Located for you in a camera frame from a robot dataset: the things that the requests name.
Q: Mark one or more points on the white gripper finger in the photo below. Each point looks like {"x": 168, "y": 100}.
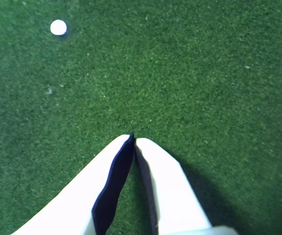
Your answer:
{"x": 77, "y": 195}
{"x": 170, "y": 191}

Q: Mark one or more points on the small white ball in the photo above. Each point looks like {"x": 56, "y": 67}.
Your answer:
{"x": 58, "y": 27}

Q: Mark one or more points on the long green putting mat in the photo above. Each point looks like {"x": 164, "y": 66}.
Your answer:
{"x": 192, "y": 73}

